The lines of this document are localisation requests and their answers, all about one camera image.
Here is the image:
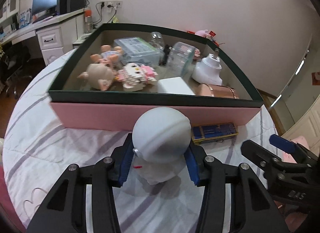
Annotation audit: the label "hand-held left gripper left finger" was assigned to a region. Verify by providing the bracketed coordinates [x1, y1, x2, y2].
[26, 133, 135, 233]

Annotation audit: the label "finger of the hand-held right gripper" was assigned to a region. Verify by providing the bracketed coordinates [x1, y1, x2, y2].
[241, 140, 299, 174]
[269, 134, 317, 163]

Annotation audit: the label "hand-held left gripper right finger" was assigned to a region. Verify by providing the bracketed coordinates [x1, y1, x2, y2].
[184, 145, 288, 233]

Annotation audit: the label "white round-head figurine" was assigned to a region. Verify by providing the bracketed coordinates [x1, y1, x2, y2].
[132, 106, 192, 186]

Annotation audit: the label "green and pink storage box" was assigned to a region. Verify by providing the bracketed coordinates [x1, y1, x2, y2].
[48, 23, 265, 132]

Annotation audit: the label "white plug-in device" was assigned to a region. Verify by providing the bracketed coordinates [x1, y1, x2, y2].
[192, 48, 223, 85]

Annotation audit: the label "clear labelled plastic box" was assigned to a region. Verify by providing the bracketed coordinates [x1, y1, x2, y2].
[114, 38, 162, 65]

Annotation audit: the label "pink printed cloth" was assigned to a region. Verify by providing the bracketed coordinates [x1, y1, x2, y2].
[282, 135, 310, 164]

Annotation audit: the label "blue and gold box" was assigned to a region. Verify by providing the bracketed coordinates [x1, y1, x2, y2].
[191, 122, 239, 145]

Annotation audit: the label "white door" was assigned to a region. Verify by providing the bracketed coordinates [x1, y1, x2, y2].
[270, 34, 320, 137]

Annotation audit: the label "copper round tin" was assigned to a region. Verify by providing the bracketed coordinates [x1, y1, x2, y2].
[196, 83, 240, 100]

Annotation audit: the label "white square box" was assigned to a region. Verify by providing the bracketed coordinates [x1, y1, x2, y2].
[157, 77, 196, 96]

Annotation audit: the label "pink white block toy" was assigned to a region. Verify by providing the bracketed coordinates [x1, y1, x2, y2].
[115, 63, 159, 91]

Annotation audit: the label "large beige pig figurine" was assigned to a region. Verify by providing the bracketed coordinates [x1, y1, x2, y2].
[77, 63, 118, 91]

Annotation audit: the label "small pink pig figurine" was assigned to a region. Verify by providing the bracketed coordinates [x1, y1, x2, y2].
[100, 45, 124, 58]
[90, 53, 121, 70]

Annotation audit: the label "clear plastic jar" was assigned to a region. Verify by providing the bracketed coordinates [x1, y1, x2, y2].
[166, 41, 197, 78]

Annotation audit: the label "black slim item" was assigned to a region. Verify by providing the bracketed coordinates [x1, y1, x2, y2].
[160, 45, 172, 66]

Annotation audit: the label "pink blanket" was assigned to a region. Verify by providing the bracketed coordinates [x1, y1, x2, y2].
[0, 166, 17, 226]

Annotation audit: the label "clear plastic bottle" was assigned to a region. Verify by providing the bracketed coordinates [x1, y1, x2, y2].
[149, 32, 166, 51]

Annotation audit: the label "white nightstand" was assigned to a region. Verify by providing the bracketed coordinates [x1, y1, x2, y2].
[72, 31, 97, 49]

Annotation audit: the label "white desk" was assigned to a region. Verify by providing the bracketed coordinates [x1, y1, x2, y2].
[0, 8, 87, 66]

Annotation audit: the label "orange-capped bottle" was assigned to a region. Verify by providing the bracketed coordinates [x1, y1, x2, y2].
[84, 10, 93, 34]

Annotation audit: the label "black office chair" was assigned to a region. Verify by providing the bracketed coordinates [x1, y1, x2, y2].
[0, 43, 33, 99]

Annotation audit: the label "blue and white box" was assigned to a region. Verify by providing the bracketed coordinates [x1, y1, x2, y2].
[19, 8, 32, 27]

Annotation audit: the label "black power cables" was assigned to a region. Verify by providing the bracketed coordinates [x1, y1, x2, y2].
[93, 2, 118, 25]

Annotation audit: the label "white wall outlet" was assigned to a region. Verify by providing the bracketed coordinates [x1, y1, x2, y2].
[100, 0, 123, 8]

